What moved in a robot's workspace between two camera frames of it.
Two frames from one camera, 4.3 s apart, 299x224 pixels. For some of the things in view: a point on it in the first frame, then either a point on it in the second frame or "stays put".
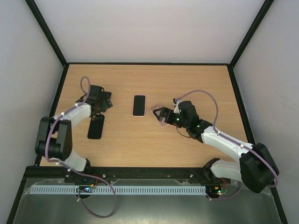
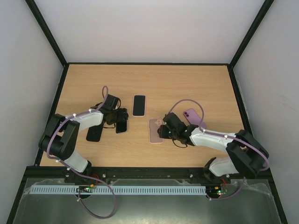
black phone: [105, 97] to [121, 127]
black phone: [138, 105] stays put
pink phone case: [156, 107] to [153, 125]
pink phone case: [139, 105] stays put
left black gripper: [106, 106] to [124, 115]
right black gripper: [167, 115] to [162, 131]
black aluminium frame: [114, 175] stays put
